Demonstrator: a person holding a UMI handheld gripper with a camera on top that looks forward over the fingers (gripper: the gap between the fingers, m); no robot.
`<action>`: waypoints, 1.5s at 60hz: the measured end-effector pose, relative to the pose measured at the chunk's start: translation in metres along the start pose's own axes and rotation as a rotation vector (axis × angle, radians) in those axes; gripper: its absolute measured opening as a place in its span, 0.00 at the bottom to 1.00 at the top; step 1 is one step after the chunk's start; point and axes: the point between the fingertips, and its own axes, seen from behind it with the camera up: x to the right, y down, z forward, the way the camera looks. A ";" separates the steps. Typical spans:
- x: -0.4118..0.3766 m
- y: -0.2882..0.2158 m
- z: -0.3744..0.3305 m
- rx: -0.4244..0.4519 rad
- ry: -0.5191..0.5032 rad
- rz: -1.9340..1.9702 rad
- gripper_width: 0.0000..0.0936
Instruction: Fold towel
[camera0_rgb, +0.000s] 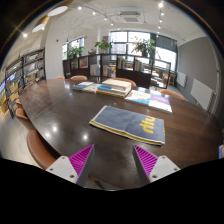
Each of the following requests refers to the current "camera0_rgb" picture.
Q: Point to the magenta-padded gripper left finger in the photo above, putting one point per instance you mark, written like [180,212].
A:
[65,166]

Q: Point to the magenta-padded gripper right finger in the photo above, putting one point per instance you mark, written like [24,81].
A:
[161,166]

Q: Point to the grey towel with yellow print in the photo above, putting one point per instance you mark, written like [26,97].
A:
[123,123]

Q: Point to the blue and red book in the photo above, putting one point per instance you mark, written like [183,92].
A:
[221,151]

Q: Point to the purple and white book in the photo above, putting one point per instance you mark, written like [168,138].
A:
[161,102]

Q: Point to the colourful illustrated book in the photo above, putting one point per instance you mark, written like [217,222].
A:
[138,97]

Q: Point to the dark blue book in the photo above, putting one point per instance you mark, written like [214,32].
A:
[80,86]

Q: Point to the thin white book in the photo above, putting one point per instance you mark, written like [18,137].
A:
[90,88]

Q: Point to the large white radiator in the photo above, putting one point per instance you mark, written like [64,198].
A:
[201,93]

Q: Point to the yellow-edged book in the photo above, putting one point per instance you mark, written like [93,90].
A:
[110,94]

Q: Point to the blue and white book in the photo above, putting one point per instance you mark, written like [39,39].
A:
[106,88]

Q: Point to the small white radiator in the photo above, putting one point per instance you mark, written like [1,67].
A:
[181,79]

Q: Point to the thick beige book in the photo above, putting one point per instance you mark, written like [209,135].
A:
[116,83]

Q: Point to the low dark shelf unit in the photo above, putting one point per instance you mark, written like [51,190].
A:
[133,74]

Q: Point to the tall dark shelf unit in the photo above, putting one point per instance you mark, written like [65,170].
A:
[30,71]

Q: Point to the potted plant by window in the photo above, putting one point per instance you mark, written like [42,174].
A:
[76,51]

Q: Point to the large potted plant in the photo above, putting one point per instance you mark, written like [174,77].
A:
[145,46]

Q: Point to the small potted plant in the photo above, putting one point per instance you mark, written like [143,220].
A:
[103,45]

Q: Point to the ceiling air conditioner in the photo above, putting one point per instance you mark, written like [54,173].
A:
[130,16]

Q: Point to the round ceiling lights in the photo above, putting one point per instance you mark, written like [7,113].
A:
[57,10]

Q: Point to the ceiling spotlights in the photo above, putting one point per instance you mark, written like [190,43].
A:
[161,5]

